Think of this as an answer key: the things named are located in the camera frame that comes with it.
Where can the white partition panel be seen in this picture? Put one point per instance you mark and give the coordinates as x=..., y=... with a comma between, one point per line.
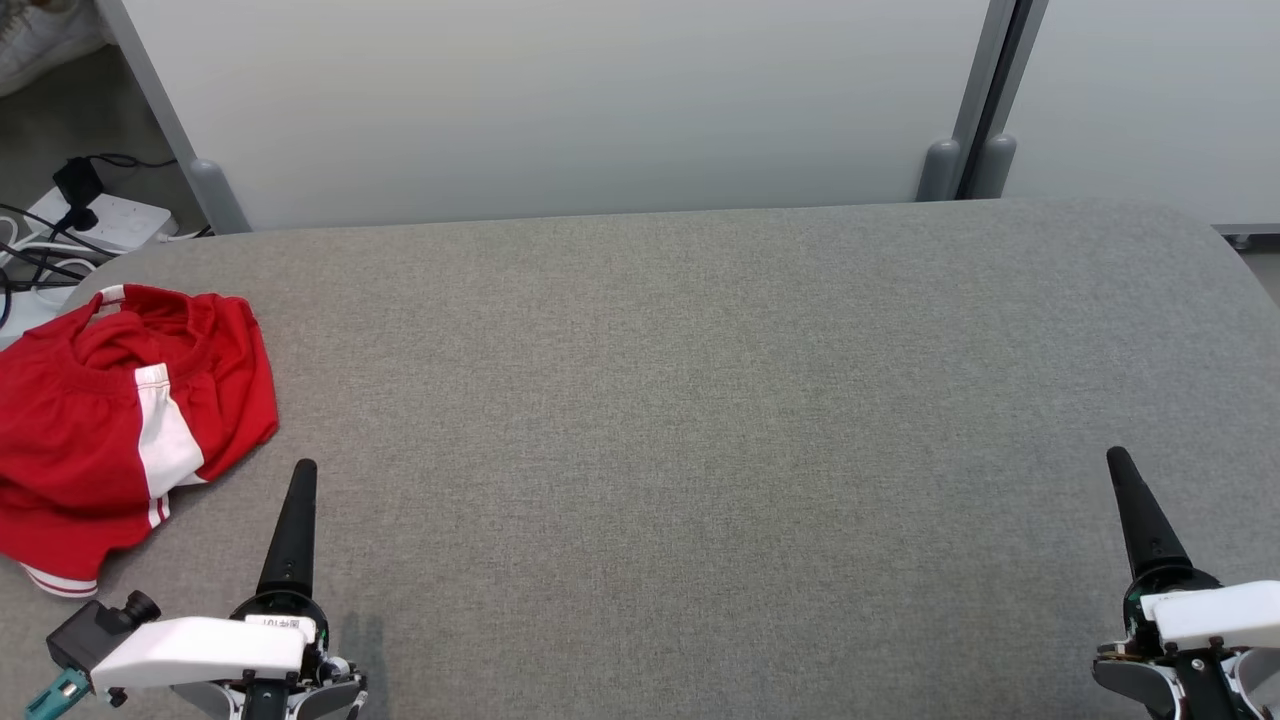
x=1150, y=100
x=560, y=100

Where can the red shorts with white bands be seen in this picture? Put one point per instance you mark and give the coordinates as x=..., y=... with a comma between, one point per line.
x=220, y=380

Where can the light grey partition post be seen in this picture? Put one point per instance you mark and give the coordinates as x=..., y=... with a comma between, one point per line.
x=938, y=175

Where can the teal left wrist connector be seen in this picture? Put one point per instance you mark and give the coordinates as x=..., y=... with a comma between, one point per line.
x=58, y=695

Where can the black plug adapter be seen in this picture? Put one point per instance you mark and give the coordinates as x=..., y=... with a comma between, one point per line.
x=78, y=185

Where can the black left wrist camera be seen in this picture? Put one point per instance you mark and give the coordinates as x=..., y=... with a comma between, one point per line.
x=95, y=630

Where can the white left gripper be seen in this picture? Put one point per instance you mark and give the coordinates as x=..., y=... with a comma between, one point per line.
x=200, y=650

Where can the grey slanted partition post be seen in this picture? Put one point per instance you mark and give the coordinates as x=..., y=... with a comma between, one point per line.
x=218, y=200

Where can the dark grey partition post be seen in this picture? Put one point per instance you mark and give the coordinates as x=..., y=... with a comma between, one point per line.
x=990, y=170

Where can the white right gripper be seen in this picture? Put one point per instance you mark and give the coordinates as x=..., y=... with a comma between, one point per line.
x=1210, y=615

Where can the white sneaker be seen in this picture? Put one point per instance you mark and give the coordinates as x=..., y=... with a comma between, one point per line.
x=45, y=40

